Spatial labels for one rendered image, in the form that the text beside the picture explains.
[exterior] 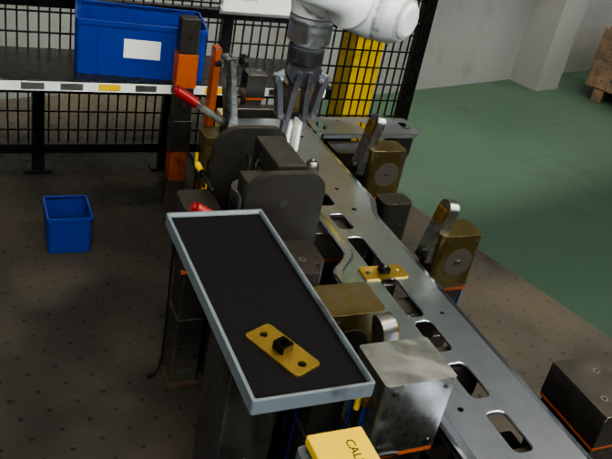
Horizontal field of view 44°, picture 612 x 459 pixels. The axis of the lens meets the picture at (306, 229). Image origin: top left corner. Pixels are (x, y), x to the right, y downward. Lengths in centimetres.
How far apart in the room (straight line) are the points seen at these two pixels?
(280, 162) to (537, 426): 53
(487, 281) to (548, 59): 442
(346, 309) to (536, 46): 535
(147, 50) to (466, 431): 120
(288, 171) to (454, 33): 460
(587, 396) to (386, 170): 75
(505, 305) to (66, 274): 103
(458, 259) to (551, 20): 490
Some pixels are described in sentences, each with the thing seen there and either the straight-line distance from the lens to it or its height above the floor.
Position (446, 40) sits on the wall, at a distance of 565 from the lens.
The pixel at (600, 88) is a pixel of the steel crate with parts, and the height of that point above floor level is 11.
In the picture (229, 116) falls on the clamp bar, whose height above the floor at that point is 109.
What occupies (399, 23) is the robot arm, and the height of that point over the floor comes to 137.
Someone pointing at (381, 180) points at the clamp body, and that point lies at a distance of 170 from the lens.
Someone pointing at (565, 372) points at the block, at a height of 103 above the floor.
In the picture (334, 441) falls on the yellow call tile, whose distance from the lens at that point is 75.
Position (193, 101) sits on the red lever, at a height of 112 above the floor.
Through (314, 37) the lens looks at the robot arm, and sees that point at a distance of 153.
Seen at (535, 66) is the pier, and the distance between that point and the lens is 631.
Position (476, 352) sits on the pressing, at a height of 100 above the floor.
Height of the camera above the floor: 168
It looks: 29 degrees down
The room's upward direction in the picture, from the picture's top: 12 degrees clockwise
